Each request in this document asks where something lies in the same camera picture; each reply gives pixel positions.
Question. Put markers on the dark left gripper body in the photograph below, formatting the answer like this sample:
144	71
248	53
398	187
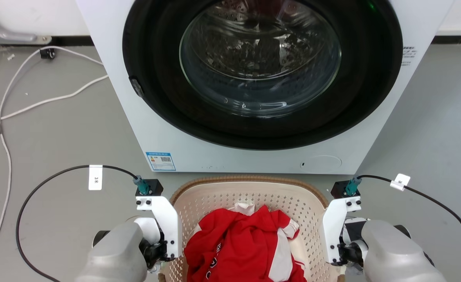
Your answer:
153	250

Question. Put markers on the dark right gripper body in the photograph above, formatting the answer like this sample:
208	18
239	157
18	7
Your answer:
350	252

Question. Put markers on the beige perforated laundry basket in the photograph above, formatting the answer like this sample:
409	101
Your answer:
215	199

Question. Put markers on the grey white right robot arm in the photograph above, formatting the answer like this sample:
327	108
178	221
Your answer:
395	254

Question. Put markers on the red and white garment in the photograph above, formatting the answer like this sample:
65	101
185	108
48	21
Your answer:
238	243

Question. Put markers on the blue energy label sticker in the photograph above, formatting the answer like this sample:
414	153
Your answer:
160	161

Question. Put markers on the round white filter cover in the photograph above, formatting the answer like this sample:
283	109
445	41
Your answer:
321	163

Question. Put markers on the white front-load washing machine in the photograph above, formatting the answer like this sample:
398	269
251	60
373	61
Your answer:
234	158

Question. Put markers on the black round washer door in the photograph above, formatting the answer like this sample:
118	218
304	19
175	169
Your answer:
164	98

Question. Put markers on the dark washer door latch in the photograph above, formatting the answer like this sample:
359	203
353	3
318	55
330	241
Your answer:
137	88

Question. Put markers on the black text print sticker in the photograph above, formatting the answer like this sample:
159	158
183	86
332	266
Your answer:
409	55

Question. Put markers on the white right camera bracket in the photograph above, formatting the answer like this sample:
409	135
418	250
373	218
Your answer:
334	223

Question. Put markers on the white camera bracket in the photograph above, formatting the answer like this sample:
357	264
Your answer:
334	223
167	219

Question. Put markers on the white left camera bracket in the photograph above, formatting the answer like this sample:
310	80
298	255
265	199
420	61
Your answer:
167	219

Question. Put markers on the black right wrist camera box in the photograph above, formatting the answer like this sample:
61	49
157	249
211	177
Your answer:
339	188

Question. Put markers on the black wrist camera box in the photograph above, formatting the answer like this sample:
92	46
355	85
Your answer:
155	185
339	188

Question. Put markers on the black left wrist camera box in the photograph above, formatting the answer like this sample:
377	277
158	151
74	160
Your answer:
155	185

